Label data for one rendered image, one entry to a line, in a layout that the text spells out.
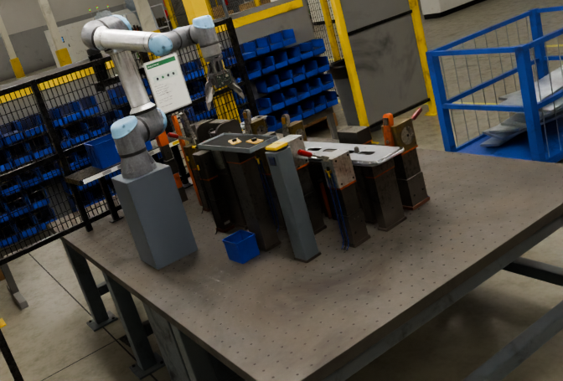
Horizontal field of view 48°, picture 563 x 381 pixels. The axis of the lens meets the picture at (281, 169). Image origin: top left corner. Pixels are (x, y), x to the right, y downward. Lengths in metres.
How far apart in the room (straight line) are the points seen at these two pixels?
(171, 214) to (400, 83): 3.93
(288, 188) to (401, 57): 4.14
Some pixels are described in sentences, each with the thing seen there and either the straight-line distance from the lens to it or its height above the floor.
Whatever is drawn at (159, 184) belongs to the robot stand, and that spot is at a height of 1.04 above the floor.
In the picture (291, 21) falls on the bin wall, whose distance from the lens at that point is 5.88.
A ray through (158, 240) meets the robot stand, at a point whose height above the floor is 0.82.
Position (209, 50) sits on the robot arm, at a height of 1.52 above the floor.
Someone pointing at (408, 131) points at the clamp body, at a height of 1.02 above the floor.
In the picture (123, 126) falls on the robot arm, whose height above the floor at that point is 1.31.
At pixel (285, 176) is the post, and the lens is 2.28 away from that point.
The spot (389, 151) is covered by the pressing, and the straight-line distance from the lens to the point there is 2.43.
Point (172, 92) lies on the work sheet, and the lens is 3.77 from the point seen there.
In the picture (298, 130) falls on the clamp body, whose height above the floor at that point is 1.01.
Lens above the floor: 1.73
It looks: 17 degrees down
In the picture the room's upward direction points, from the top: 16 degrees counter-clockwise
